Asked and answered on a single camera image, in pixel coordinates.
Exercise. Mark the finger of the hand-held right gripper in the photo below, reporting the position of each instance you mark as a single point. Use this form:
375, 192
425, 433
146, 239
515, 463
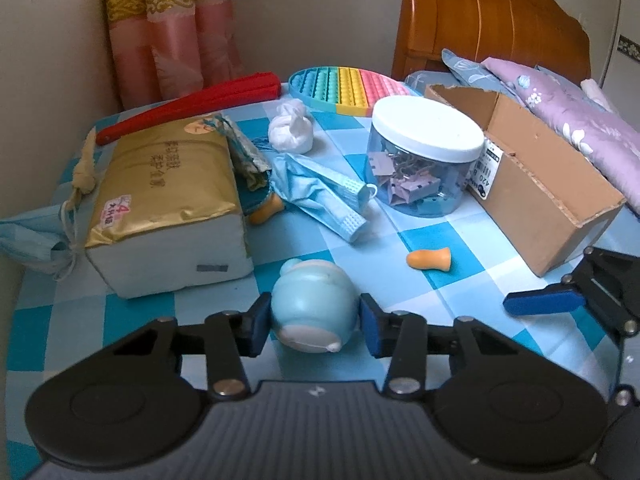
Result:
627, 410
540, 301

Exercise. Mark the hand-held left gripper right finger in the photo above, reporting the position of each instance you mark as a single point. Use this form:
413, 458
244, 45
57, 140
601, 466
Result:
372, 330

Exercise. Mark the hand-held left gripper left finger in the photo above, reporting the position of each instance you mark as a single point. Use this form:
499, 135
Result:
260, 327

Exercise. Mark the light blue squishy toy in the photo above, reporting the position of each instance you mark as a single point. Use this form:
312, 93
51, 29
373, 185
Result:
310, 300

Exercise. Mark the brown cardboard box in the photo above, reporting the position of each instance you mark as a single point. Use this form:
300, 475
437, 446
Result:
530, 210

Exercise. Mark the patterned fabric pouch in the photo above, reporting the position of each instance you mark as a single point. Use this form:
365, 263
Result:
245, 157

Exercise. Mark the blue checkered tablecloth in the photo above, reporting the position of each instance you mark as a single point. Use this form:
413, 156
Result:
450, 305

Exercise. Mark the orange foam earplug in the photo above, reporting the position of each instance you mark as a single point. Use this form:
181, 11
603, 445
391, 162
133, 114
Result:
265, 212
427, 259

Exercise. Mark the blue face mask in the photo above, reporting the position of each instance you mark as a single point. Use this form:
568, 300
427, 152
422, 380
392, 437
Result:
30, 240
320, 195

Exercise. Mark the gold tissue pack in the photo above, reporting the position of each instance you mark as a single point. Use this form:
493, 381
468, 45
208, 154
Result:
165, 185

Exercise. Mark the purple floral pillow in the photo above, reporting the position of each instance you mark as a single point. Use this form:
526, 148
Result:
575, 110

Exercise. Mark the white cloth bundle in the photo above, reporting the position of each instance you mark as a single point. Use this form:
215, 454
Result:
290, 132

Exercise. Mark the clear jar with white lid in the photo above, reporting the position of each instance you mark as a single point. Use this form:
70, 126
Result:
425, 130

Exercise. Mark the red folding fan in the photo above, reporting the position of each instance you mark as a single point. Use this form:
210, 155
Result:
200, 102

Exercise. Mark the rainbow pop bubble toy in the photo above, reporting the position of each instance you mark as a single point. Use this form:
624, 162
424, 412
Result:
350, 87

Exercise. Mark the blue floral pillow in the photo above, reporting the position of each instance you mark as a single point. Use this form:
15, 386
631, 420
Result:
465, 67

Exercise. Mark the wooden headboard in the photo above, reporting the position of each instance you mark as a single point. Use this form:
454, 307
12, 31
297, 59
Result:
475, 10

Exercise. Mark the pink curtain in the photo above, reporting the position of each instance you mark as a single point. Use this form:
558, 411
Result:
165, 35

